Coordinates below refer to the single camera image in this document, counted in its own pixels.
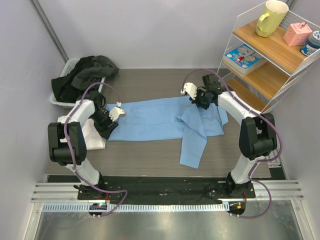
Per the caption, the black dark clothes pile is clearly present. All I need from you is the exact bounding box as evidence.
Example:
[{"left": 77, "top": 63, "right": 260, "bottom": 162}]
[{"left": 51, "top": 55, "right": 120, "bottom": 104}]

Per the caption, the blue white lidded jar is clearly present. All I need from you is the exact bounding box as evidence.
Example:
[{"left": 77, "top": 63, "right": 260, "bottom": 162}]
[{"left": 300, "top": 31, "right": 320, "bottom": 56}]

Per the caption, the folded white shirt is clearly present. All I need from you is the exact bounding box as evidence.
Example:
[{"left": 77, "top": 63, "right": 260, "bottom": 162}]
[{"left": 50, "top": 114, "right": 107, "bottom": 152}]

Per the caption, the white wire wooden shelf rack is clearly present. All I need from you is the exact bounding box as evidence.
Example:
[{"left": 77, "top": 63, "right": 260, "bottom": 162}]
[{"left": 219, "top": 3, "right": 320, "bottom": 113}]

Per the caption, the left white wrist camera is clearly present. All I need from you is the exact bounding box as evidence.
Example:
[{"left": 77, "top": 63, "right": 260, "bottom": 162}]
[{"left": 108, "top": 102, "right": 126, "bottom": 122}]

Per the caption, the yellow green ceramic mug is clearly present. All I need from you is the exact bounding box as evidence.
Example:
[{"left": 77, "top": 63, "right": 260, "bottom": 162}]
[{"left": 255, "top": 0, "right": 289, "bottom": 38}]

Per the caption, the light blue long sleeve shirt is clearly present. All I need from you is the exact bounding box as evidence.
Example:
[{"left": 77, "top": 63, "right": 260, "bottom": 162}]
[{"left": 109, "top": 96, "right": 229, "bottom": 169}]

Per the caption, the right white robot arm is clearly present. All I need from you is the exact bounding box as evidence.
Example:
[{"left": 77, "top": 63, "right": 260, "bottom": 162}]
[{"left": 180, "top": 75, "right": 278, "bottom": 198}]

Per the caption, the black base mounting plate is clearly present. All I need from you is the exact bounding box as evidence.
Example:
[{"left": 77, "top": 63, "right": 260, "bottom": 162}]
[{"left": 73, "top": 176, "right": 256, "bottom": 206}]

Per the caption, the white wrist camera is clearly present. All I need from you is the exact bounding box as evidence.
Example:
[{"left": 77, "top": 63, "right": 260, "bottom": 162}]
[
  {"left": 108, "top": 102, "right": 126, "bottom": 122},
  {"left": 180, "top": 82, "right": 198, "bottom": 100}
]

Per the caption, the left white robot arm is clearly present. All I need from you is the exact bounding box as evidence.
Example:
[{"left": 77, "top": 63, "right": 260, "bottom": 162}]
[{"left": 47, "top": 91, "right": 125, "bottom": 200}]

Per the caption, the aluminium slotted cable rail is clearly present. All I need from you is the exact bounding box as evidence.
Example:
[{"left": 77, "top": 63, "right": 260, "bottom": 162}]
[{"left": 42, "top": 202, "right": 230, "bottom": 213}]

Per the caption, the white plastic laundry basket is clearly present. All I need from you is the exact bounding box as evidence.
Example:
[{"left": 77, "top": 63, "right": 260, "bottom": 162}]
[{"left": 49, "top": 58, "right": 106, "bottom": 110}]

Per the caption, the blue white tissue pack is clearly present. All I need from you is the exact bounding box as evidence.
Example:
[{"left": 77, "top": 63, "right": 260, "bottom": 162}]
[{"left": 222, "top": 44, "right": 267, "bottom": 76}]

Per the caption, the pink cube power adapter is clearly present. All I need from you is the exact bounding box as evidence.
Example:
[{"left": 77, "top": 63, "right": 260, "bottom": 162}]
[{"left": 283, "top": 22, "right": 313, "bottom": 47}]

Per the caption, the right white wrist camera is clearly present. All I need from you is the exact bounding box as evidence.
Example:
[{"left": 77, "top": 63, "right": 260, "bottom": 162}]
[{"left": 180, "top": 82, "right": 198, "bottom": 100}]

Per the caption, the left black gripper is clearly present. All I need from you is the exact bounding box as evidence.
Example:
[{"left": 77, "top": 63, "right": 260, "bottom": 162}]
[{"left": 90, "top": 111, "right": 119, "bottom": 140}]

